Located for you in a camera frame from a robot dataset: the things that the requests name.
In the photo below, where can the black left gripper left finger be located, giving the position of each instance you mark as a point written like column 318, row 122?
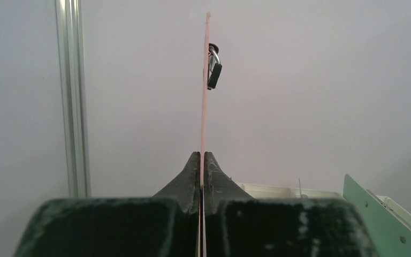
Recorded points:
column 165, row 224

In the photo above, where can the pink paper sheet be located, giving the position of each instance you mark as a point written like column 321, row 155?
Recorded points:
column 203, row 250

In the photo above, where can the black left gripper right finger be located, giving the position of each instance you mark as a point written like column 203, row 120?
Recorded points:
column 237, row 224

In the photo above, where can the white file organizer rack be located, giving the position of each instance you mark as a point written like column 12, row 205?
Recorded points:
column 265, row 191

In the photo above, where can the green clipboard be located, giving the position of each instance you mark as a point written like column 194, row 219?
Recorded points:
column 388, row 223

